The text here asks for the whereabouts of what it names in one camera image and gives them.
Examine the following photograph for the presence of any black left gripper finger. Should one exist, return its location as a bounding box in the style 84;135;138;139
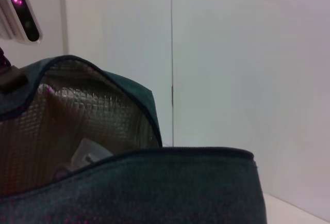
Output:
0;47;28;94

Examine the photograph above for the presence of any dark teal insulated lunch bag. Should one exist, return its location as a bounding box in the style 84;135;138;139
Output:
0;55;265;224

